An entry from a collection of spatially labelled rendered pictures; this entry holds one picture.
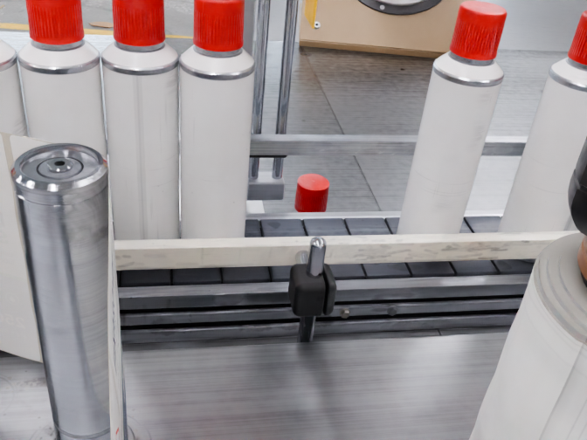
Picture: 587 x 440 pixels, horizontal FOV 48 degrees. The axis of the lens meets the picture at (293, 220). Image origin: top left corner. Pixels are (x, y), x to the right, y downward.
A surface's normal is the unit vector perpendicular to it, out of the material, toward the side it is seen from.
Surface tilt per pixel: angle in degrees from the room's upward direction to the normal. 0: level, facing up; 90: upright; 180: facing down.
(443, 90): 90
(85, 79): 90
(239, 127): 90
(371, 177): 0
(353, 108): 0
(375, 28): 43
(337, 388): 0
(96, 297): 90
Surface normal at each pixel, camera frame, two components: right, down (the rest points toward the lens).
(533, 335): -0.99, 0.00
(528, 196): -0.73, 0.33
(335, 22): 0.06, -0.22
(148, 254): 0.16, 0.56
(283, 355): 0.09, -0.82
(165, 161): 0.68, 0.46
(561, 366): -0.87, 0.22
